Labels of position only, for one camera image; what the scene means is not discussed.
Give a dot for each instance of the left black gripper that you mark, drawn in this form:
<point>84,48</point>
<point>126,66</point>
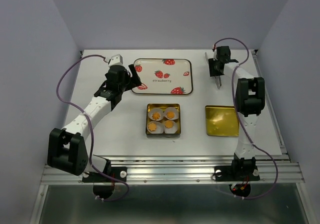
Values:
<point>135,83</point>

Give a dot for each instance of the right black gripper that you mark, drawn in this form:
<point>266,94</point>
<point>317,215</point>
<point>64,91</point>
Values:
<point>212,71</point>

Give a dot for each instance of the metal tongs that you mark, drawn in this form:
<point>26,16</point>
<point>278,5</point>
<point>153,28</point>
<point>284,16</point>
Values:
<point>217,79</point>

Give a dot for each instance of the orange cookie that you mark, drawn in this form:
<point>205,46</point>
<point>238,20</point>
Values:
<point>152,126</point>
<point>170,115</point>
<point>156,116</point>
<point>169,124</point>

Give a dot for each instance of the gold tin lid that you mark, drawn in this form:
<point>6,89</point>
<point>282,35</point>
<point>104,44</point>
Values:
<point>221,121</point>

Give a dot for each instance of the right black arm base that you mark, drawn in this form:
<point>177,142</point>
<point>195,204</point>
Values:
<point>238,181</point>

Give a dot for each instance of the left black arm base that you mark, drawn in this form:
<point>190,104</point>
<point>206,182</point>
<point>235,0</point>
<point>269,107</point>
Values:
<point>105,189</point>

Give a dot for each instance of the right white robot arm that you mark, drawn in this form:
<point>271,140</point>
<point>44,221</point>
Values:
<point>248,96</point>

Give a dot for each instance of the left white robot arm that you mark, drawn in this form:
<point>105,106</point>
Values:
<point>67,146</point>

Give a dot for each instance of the strawberry print tray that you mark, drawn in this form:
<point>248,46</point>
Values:
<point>164,76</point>

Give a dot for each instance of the white paper cup top-left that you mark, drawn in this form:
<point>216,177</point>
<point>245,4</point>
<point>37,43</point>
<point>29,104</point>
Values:
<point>151,111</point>

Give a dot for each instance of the white paper cup top-right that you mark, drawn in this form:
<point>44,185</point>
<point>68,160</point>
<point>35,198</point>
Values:
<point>175,110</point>

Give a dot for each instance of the gold cookie tin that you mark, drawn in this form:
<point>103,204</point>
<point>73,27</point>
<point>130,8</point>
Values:
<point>163,107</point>

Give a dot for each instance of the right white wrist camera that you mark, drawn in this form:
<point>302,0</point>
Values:
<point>214,47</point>

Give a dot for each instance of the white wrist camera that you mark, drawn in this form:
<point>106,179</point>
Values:
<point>116,60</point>
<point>214,47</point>

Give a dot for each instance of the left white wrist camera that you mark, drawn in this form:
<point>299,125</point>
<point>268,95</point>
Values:
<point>116,60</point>

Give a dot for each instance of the aluminium mounting rail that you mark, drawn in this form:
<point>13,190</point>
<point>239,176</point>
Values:
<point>174,170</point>

